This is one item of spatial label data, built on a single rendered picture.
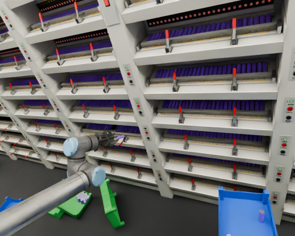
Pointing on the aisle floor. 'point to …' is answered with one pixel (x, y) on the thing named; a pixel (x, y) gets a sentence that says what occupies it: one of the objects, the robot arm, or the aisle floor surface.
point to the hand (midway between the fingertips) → (115, 138)
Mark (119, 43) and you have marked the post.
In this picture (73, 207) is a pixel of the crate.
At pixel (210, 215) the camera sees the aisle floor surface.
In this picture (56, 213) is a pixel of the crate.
